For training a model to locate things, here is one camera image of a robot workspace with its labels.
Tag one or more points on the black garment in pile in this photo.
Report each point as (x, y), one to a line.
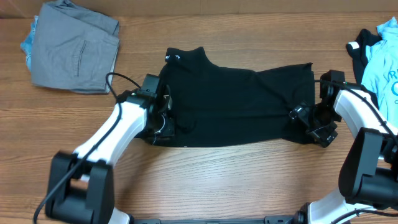
(357, 51)

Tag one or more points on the light blue t-shirt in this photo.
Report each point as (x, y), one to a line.
(382, 58)

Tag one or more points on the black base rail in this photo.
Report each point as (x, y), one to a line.
(279, 219)

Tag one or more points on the folded grey trousers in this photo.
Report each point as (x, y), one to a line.
(74, 48)

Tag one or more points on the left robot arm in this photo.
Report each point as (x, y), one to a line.
(81, 184)

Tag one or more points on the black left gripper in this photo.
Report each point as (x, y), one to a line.
(169, 129)

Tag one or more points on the black polo shirt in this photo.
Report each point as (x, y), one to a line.
(216, 106)

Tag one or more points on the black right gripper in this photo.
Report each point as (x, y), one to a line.
(327, 135)

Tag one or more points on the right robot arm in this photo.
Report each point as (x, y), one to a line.
(368, 177)

